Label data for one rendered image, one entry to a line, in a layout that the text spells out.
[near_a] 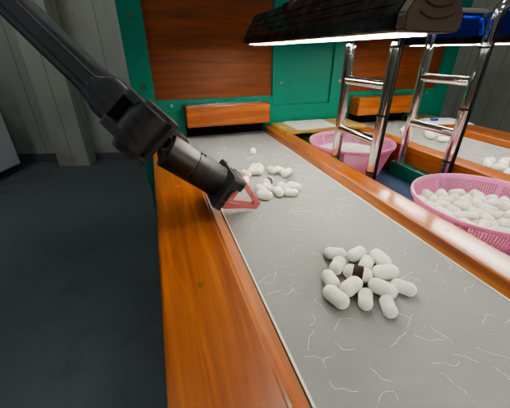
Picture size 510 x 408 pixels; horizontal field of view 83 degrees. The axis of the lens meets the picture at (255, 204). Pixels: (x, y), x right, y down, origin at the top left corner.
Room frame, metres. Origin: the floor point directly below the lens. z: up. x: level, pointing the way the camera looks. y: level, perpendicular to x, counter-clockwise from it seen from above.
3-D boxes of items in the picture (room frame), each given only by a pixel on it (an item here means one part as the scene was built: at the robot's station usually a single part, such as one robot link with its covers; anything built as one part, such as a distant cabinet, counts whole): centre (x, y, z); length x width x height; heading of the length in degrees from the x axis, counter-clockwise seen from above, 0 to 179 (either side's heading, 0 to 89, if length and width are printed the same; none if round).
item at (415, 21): (0.66, -0.10, 1.08); 0.62 x 0.08 x 0.07; 18
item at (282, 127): (1.12, -0.24, 0.77); 0.33 x 0.15 x 0.01; 108
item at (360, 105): (1.28, -0.55, 0.83); 0.30 x 0.06 x 0.07; 108
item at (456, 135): (0.81, -0.56, 0.90); 0.20 x 0.19 x 0.45; 18
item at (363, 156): (0.91, -0.31, 0.72); 0.27 x 0.27 x 0.10
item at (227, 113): (1.06, 0.10, 0.83); 0.30 x 0.06 x 0.07; 108
